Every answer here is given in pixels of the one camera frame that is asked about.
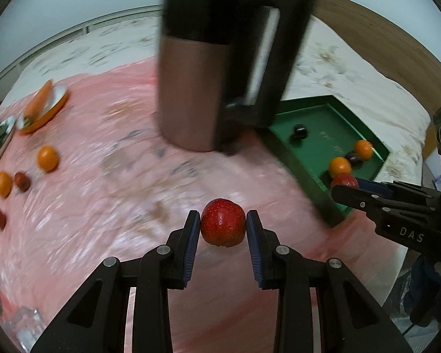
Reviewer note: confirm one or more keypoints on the wooden headboard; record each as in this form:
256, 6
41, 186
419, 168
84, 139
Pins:
389, 36

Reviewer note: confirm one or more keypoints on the dark purple plum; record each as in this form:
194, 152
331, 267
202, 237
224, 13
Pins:
300, 131
352, 158

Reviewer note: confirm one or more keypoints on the pink plastic sheet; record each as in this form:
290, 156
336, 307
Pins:
106, 191

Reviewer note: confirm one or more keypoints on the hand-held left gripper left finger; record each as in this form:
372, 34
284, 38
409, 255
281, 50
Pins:
192, 250

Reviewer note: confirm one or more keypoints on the clear glass ashtray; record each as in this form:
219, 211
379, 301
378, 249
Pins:
22, 323

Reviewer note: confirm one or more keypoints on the orange-rimmed white plate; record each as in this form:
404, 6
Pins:
49, 112

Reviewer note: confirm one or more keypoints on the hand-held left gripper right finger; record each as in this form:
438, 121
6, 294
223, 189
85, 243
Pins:
254, 250

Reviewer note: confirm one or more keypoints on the dark-rimmed plate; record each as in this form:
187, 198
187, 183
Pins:
2, 147

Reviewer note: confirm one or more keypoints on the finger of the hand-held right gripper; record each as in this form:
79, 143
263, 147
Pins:
352, 195
371, 185

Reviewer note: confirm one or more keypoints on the copper and black kettle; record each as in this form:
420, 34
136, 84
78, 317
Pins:
191, 92

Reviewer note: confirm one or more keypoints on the green tray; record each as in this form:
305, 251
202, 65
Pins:
323, 132

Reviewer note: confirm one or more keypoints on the carrot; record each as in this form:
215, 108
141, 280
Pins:
38, 103

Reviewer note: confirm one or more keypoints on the orange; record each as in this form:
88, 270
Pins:
47, 158
3, 184
364, 149
340, 165

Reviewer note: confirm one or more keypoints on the person's dark blue clothing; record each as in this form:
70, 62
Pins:
430, 294

